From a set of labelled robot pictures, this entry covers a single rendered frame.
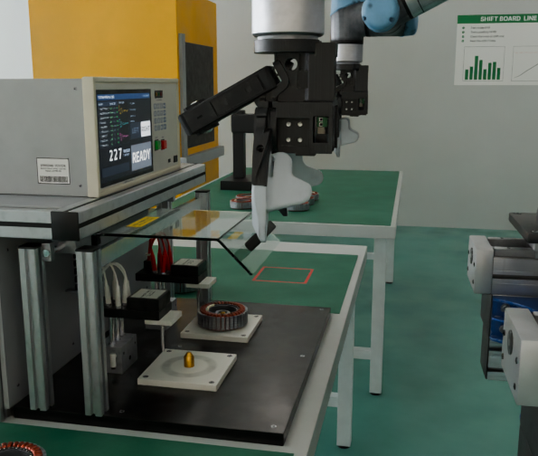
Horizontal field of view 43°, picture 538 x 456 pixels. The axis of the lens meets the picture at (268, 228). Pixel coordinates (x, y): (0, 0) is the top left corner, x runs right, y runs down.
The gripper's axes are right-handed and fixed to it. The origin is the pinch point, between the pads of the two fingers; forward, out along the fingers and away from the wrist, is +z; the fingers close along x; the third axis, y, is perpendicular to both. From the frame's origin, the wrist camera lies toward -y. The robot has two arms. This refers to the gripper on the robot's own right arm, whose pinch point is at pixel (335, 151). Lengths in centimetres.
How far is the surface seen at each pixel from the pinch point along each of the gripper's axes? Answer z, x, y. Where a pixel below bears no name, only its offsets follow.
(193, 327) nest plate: 37, -24, -29
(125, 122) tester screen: -9, -39, -36
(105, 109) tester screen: -11, -48, -36
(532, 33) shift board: -58, 484, 129
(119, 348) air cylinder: 33, -48, -36
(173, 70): -25, 306, -138
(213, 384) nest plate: 37, -52, -17
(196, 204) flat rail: 12.2, -7.6, -31.9
